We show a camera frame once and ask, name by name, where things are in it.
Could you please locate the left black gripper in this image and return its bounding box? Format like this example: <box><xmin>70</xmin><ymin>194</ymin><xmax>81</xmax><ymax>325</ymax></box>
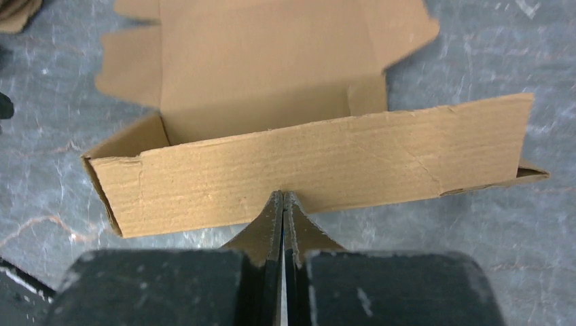
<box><xmin>0</xmin><ymin>92</ymin><xmax>15</xmax><ymax>120</ymax></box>

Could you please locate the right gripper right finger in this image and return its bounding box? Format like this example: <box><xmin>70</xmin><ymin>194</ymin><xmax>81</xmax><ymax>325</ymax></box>
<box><xmin>283</xmin><ymin>192</ymin><xmax>505</xmax><ymax>325</ymax></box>

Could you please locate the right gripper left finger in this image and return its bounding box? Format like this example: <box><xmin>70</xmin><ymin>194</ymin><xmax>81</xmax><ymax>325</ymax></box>
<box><xmin>46</xmin><ymin>191</ymin><xmax>283</xmax><ymax>325</ymax></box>

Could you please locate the cardboard box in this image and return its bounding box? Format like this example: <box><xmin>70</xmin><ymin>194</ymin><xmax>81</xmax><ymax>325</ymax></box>
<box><xmin>82</xmin><ymin>1</ymin><xmax>550</xmax><ymax>238</ymax></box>

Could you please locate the stack of flat cardboard blanks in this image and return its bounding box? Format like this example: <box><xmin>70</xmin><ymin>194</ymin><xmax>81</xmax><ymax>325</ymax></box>
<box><xmin>1</xmin><ymin>0</ymin><xmax>43</xmax><ymax>34</ymax></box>

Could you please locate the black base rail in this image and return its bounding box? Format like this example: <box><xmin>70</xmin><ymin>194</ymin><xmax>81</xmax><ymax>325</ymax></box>
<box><xmin>1</xmin><ymin>259</ymin><xmax>56</xmax><ymax>326</ymax></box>

